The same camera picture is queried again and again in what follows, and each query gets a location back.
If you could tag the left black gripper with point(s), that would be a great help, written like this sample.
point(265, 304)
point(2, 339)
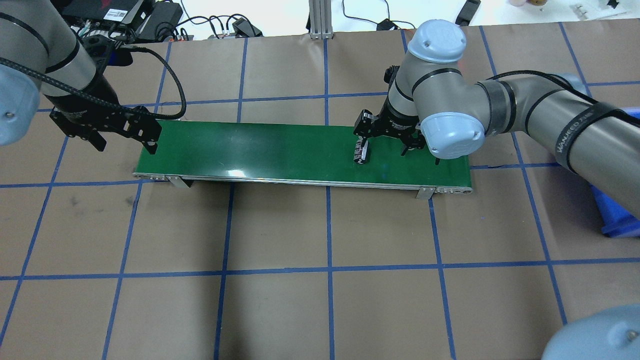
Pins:
point(86, 104)

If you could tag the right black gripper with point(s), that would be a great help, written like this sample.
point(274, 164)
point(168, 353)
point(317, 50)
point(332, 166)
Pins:
point(398, 121)

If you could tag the black cylindrical capacitor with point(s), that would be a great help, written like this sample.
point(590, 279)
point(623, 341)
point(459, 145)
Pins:
point(361, 151)

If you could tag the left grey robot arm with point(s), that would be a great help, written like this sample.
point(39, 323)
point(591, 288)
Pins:
point(41, 55)

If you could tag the green conveyor belt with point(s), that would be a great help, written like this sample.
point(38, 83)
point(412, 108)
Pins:
point(298, 155)

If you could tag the black power adapter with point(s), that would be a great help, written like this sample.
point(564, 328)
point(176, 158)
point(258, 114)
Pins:
point(161, 22)

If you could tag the blue plastic bin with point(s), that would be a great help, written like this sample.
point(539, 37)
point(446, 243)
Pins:
point(614, 161)

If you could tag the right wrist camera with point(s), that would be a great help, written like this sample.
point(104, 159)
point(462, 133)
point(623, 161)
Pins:
point(390, 75)

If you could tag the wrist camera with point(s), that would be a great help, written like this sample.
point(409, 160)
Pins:
point(390, 75)
point(106, 52)

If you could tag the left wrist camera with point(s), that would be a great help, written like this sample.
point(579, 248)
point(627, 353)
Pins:
point(106, 52)

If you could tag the aluminium frame post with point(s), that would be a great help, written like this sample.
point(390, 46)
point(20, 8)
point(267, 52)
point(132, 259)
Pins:
point(320, 20)

